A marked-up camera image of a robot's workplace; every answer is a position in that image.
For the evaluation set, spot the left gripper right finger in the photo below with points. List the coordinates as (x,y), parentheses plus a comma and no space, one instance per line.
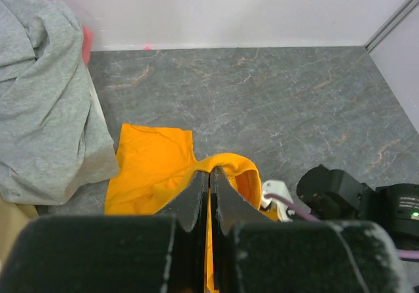
(230,214)

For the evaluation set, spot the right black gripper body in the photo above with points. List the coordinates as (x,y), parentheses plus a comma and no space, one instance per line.
(333,194)

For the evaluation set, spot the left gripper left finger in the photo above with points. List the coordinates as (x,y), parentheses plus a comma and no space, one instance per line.
(181,238)

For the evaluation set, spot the orange t shirt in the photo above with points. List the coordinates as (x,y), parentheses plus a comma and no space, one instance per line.
(155,165)

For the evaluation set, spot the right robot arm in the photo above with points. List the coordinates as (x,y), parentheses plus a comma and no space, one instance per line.
(397,212)

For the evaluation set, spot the grey t shirt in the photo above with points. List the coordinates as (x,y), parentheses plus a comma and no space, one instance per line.
(53,138)

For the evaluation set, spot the pink red garment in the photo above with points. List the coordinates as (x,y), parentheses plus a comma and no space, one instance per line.
(87,44)

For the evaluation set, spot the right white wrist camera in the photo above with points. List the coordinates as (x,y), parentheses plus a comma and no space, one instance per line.
(275,200)

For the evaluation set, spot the right aluminium frame post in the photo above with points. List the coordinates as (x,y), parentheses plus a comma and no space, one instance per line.
(390,24)

